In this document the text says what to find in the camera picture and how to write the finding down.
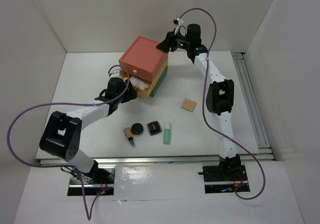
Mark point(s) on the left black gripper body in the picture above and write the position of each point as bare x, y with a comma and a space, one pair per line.
124, 85

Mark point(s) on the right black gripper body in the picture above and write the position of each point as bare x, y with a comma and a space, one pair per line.
177, 41

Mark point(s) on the yellow drawer unit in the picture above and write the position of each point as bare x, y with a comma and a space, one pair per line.
143, 74

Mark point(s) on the red top drawer unit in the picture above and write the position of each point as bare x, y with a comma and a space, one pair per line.
143, 48

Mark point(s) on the beige square palette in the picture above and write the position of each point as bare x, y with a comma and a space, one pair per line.
188, 105

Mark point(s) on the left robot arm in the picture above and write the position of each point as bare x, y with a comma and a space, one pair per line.
61, 136

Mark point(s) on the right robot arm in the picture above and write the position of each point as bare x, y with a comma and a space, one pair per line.
218, 94

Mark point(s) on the green bottom drawer unit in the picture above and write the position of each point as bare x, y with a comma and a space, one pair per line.
155, 89

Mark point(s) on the black round cushion compact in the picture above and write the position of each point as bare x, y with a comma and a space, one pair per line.
137, 129

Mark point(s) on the beige foundation bottle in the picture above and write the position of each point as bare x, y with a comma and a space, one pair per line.
129, 136

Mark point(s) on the black square gold compact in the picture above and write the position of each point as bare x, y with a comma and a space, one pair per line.
154, 128

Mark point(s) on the mint green bottle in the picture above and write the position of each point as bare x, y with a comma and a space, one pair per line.
167, 133

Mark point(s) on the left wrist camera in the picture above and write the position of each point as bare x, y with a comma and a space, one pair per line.
115, 72

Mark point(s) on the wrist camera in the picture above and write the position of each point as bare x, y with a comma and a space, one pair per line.
178, 23
115, 72

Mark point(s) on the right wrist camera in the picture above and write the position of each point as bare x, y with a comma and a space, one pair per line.
178, 23

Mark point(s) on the front aluminium rail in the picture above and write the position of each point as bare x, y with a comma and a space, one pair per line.
205, 158

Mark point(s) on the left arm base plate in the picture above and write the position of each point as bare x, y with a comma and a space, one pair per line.
103, 184

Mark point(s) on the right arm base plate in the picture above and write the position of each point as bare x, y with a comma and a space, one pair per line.
216, 182

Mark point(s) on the aluminium table rail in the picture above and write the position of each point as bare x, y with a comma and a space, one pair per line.
263, 143

